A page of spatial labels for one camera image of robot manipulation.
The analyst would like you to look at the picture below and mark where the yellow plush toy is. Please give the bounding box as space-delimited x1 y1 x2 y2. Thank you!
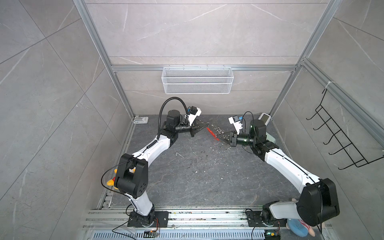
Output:
107 177 118 190

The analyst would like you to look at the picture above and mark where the black wire hook rack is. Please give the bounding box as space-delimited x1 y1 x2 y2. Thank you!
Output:
306 89 384 170

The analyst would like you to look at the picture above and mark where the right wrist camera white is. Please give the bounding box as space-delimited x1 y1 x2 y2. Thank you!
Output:
229 115 243 135

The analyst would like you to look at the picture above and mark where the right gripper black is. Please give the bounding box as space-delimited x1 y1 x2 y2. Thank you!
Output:
217 130 257 148

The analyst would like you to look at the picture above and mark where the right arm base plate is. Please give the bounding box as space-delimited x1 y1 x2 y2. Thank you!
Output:
245 210 287 228

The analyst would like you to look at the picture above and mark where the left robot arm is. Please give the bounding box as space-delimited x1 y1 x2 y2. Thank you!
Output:
107 106 207 227

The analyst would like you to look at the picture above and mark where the boy plush doll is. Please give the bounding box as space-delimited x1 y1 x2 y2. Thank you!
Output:
285 197 326 238

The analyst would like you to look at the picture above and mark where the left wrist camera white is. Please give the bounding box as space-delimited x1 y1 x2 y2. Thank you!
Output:
187 106 202 126

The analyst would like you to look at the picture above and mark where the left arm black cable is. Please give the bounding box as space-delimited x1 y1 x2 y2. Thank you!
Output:
157 96 189 140

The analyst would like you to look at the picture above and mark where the white corner bracket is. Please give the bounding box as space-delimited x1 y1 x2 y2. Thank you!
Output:
134 117 149 125

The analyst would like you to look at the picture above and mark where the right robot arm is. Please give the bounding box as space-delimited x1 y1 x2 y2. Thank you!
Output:
226 116 340 227

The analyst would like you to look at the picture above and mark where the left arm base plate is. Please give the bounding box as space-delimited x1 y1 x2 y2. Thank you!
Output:
127 211 169 228

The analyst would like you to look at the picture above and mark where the white digital timer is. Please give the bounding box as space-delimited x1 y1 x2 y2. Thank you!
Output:
258 113 272 126

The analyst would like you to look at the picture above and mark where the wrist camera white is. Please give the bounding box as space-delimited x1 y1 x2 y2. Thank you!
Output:
229 115 243 135
187 106 202 126

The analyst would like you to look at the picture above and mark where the green eyeglass case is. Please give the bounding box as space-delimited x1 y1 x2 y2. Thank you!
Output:
266 133 276 144

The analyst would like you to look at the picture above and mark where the grey key organizer red handle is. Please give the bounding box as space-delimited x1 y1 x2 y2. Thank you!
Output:
207 122 225 143

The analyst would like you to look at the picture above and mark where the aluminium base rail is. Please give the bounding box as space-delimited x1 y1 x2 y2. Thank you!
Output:
77 206 300 240

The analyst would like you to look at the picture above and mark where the white wire mesh basket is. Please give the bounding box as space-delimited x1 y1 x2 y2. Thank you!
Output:
161 67 234 94

